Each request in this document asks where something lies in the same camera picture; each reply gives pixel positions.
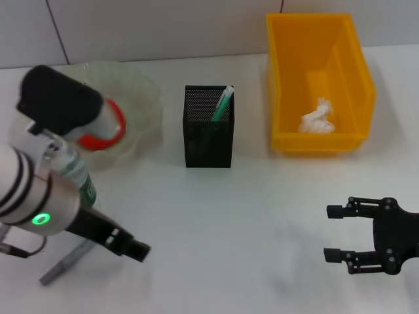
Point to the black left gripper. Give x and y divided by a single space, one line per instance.
91 225

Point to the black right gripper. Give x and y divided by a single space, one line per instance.
396 229

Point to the clear green-label water bottle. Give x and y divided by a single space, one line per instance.
86 189

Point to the red-orange fruit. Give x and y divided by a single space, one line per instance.
98 143

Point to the white paper ball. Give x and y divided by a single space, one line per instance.
316 121

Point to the mint green pen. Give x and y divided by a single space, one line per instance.
222 104

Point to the grey pen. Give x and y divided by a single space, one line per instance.
68 261

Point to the black mesh pen holder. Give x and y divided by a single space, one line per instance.
207 147

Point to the pale green glass fruit plate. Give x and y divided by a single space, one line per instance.
140 98

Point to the yellow plastic bin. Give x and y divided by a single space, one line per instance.
357 81

